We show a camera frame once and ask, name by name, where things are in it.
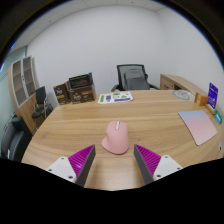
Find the pink computer mouse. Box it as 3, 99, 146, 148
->
101, 120, 130, 155

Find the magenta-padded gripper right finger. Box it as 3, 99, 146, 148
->
133, 143, 184, 185

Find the tan packet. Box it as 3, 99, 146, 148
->
205, 103, 216, 115

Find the large brown cardboard box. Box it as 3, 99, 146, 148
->
66, 83, 97, 105

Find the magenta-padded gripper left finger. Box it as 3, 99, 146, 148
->
45, 144, 97, 188

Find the black box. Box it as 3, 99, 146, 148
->
68, 72, 94, 90

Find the wooden side desk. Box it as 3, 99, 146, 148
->
159, 73, 208, 98

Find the white printed paper sheet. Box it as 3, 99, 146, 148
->
97, 91, 134, 105

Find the purple standing card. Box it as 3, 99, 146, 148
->
207, 82, 219, 110

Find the small brown cardboard box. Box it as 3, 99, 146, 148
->
52, 82, 72, 106

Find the pink and blue mouse pad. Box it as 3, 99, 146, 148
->
177, 110, 218, 147

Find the black leather armchair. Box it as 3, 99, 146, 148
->
0, 115, 33, 163

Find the black mesh office chair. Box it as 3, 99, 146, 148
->
110, 63, 160, 93

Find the small black chair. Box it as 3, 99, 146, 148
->
31, 85, 54, 129

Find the clear bag with coiled cable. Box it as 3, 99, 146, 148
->
172, 89, 193, 102

